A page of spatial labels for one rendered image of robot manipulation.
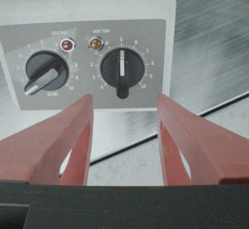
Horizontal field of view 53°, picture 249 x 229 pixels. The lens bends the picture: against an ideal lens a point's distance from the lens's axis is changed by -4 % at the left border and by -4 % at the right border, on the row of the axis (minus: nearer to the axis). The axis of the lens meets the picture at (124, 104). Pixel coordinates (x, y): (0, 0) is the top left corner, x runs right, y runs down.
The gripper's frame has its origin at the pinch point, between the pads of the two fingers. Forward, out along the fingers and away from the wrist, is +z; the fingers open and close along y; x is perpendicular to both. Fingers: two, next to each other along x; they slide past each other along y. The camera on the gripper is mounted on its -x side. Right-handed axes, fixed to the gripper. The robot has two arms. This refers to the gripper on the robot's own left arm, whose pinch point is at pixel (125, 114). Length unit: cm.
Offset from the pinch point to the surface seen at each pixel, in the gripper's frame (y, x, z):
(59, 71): 4.4, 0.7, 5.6
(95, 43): 2.1, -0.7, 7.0
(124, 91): 0.0, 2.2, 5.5
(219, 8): -8.8, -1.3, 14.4
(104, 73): 1.5, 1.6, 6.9
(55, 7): 4.7, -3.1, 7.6
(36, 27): 6.1, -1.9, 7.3
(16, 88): 8.6, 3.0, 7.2
